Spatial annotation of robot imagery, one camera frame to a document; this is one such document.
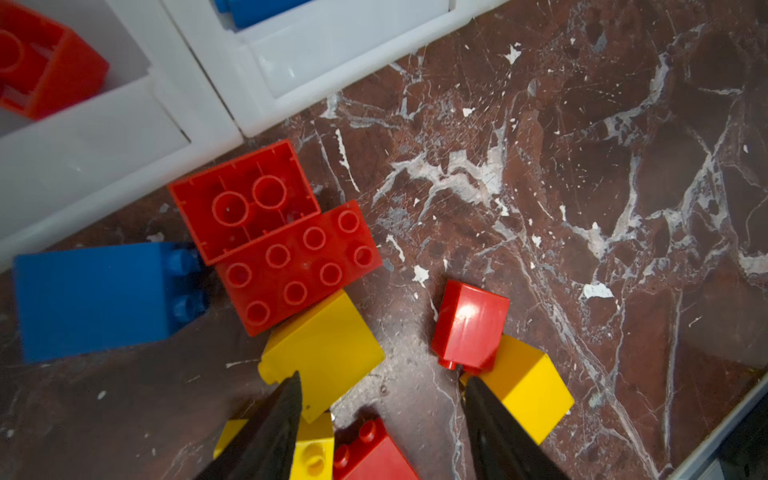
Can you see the white left bin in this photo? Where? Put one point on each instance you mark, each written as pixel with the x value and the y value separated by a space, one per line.
pixel 156 118

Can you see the white bin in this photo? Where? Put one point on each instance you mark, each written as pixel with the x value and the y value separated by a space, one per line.
pixel 156 118
pixel 276 68

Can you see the red small brick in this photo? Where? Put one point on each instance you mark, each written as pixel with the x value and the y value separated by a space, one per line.
pixel 469 327
pixel 372 455

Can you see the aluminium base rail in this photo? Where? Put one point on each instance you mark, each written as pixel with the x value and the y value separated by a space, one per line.
pixel 701 457

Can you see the yellow brick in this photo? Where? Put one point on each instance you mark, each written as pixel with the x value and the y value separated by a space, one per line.
pixel 313 451
pixel 526 381
pixel 330 346

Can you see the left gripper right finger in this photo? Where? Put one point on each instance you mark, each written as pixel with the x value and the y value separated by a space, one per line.
pixel 501 448

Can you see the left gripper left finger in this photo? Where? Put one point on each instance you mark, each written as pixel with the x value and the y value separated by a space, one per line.
pixel 264 448

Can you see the white middle bin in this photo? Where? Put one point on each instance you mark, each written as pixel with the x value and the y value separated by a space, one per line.
pixel 276 68

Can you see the red long studded brick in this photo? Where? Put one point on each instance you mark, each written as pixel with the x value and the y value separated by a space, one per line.
pixel 282 274

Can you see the blue brick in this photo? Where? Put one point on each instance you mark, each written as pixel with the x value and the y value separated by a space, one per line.
pixel 88 300
pixel 246 13

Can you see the red hollow brick upside down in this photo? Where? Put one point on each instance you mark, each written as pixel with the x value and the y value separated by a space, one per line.
pixel 231 206

